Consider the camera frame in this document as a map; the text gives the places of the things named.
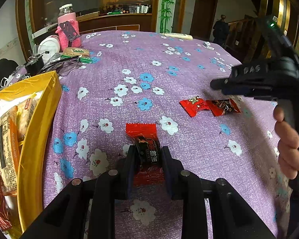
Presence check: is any red black snack packet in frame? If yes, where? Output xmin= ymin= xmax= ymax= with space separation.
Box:
xmin=206 ymin=98 xmax=242 ymax=117
xmin=126 ymin=123 xmax=165 ymax=186

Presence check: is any pale cracker packet red label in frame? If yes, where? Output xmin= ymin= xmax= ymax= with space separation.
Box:
xmin=16 ymin=97 xmax=39 ymax=140

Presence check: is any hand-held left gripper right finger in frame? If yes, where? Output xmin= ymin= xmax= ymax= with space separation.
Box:
xmin=161 ymin=146 xmax=276 ymax=239

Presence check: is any green bamboo wall decal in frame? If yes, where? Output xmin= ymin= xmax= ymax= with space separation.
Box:
xmin=159 ymin=0 xmax=176 ymax=33

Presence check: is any white remote control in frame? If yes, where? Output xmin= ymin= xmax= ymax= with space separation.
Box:
xmin=162 ymin=32 xmax=194 ymax=41

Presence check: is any red cartoon snack packet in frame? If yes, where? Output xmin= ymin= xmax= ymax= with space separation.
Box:
xmin=180 ymin=96 xmax=212 ymax=118

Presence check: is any black bag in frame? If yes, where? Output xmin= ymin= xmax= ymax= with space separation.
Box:
xmin=0 ymin=58 xmax=19 ymax=98

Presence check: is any orange brown cracker packet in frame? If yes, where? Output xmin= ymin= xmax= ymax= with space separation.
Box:
xmin=0 ymin=105 xmax=20 ymax=195

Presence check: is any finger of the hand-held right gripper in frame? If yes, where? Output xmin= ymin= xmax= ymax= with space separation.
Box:
xmin=210 ymin=78 xmax=240 ymax=90
xmin=220 ymin=83 xmax=258 ymax=96

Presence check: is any small black device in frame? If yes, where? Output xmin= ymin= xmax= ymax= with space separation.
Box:
xmin=25 ymin=56 xmax=44 ymax=73

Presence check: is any tan biscuit packet green label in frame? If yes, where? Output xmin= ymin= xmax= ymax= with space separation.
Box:
xmin=62 ymin=47 xmax=90 ymax=57

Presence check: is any wooden stair railing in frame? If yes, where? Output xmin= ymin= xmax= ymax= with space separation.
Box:
xmin=225 ymin=17 xmax=259 ymax=61

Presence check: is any brown wooden door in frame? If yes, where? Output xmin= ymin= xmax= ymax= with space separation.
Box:
xmin=192 ymin=0 xmax=218 ymax=42

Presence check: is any yellow snack box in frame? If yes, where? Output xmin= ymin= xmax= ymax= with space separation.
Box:
xmin=0 ymin=70 xmax=63 ymax=239

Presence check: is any white round container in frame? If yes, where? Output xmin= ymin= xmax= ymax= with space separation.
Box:
xmin=38 ymin=35 xmax=61 ymax=63

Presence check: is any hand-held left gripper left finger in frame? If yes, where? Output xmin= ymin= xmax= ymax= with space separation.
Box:
xmin=20 ymin=146 xmax=137 ymax=239

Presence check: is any dark hang tag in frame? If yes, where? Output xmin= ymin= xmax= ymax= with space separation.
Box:
xmin=60 ymin=21 xmax=79 ymax=40

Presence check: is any wooden counter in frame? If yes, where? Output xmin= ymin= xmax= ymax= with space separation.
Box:
xmin=76 ymin=14 xmax=152 ymax=34

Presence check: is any pink knit-covered glass jar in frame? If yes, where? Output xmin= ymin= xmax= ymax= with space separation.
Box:
xmin=56 ymin=4 xmax=80 ymax=52

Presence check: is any person's right hand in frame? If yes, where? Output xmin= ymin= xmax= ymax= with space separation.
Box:
xmin=273 ymin=105 xmax=299 ymax=180

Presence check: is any clear plastic bag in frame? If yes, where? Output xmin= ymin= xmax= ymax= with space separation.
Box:
xmin=12 ymin=52 xmax=83 ymax=80

